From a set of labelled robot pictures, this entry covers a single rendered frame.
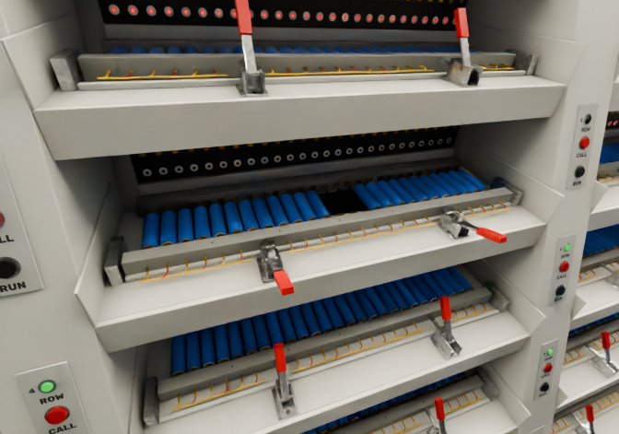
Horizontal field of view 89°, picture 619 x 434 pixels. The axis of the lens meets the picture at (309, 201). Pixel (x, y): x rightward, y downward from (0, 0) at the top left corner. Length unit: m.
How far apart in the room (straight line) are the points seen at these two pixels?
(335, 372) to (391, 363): 0.09
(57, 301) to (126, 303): 0.06
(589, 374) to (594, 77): 0.63
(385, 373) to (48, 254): 0.44
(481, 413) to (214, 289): 0.59
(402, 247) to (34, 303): 0.39
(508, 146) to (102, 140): 0.57
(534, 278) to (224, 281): 0.49
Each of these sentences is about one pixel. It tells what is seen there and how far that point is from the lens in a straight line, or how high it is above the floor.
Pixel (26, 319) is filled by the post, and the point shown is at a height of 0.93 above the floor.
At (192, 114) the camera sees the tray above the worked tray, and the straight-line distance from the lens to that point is 0.32.
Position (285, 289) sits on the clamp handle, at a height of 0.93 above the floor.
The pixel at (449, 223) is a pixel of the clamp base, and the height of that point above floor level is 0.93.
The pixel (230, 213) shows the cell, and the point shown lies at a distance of 0.44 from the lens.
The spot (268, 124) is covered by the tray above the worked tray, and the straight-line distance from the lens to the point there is 0.33.
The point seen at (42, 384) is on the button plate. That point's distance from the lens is 0.42.
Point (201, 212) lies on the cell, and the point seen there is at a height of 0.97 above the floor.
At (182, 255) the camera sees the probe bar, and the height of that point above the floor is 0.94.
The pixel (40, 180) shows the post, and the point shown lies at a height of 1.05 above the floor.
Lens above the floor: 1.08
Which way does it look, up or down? 15 degrees down
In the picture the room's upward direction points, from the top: 4 degrees counter-clockwise
